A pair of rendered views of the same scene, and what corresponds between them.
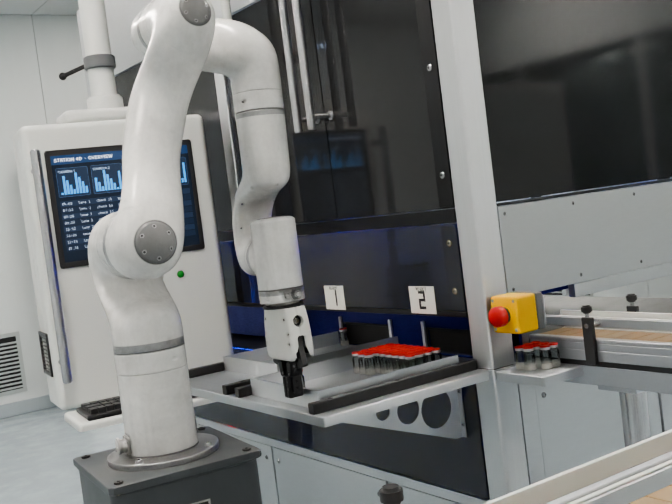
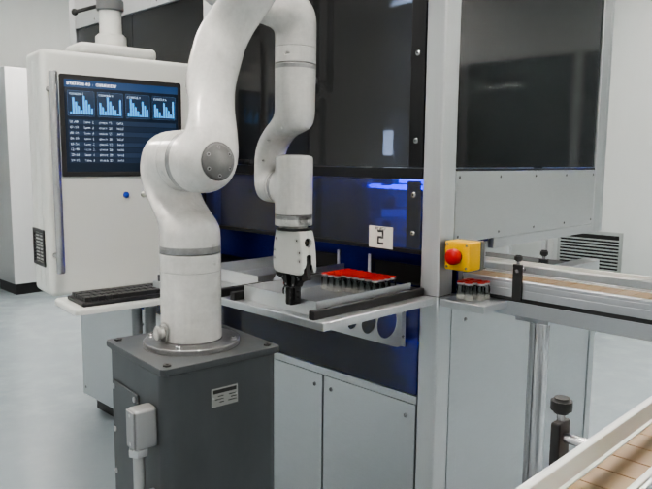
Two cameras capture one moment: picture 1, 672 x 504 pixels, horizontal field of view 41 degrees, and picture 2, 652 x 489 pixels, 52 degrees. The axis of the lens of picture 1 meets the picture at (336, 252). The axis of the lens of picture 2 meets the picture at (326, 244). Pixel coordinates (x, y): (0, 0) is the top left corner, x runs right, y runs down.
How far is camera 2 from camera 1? 0.39 m
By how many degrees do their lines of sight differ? 12
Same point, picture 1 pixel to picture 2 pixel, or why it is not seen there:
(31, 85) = not seen: outside the picture
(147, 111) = (215, 46)
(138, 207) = (206, 128)
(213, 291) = not seen: hidden behind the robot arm
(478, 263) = (439, 213)
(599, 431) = (493, 349)
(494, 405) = (434, 324)
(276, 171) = (307, 116)
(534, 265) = (472, 220)
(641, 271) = (533, 234)
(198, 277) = not seen: hidden behind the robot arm
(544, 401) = (465, 324)
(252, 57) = (300, 16)
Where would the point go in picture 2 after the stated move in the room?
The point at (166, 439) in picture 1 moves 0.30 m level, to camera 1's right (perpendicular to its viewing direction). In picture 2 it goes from (202, 331) to (352, 324)
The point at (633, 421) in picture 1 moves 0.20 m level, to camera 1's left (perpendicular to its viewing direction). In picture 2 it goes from (538, 345) to (465, 349)
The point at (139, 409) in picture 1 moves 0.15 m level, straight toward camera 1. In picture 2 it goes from (181, 304) to (201, 321)
